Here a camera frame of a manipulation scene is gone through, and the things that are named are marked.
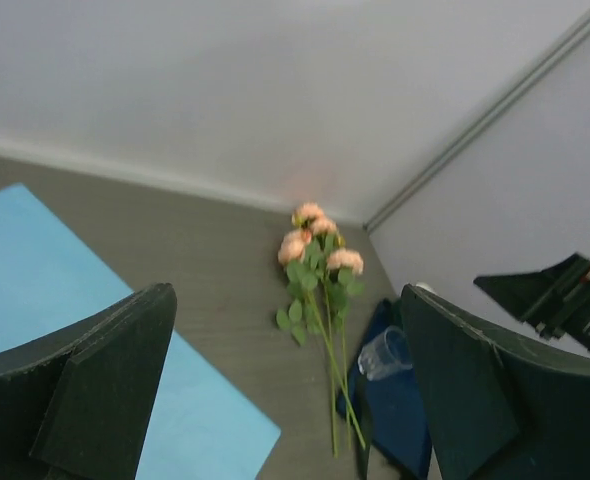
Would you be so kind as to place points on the peach fake rose stem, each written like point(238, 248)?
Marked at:
point(340, 283)
point(311, 216)
point(302, 257)

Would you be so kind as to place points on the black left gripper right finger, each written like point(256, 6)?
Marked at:
point(499, 405)

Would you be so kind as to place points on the large blue wrapping paper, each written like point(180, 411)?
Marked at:
point(202, 426)

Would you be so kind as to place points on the clear plastic cup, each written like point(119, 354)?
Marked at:
point(385, 355)

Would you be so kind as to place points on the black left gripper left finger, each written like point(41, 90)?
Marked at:
point(76, 403)

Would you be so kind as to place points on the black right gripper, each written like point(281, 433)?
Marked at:
point(555, 300)

